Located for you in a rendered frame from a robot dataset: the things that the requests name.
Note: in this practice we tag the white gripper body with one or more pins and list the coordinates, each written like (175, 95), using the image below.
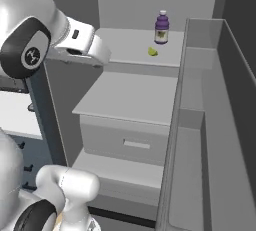
(100, 54)

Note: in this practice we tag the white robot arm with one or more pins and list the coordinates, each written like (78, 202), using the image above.
(23, 15)

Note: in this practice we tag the yellow-green lemon wedge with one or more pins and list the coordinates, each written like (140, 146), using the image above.
(152, 52)

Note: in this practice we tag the grey fridge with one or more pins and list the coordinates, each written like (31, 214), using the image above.
(133, 5)

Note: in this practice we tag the grey fridge drawer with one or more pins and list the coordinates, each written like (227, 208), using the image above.
(126, 138)
(126, 178)

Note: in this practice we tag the grey fridge door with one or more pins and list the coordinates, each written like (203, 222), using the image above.
(213, 135)

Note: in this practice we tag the purple juice bottle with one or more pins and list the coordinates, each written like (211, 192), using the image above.
(162, 28)

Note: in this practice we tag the dark blue cupboard run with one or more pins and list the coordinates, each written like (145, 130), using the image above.
(40, 148)

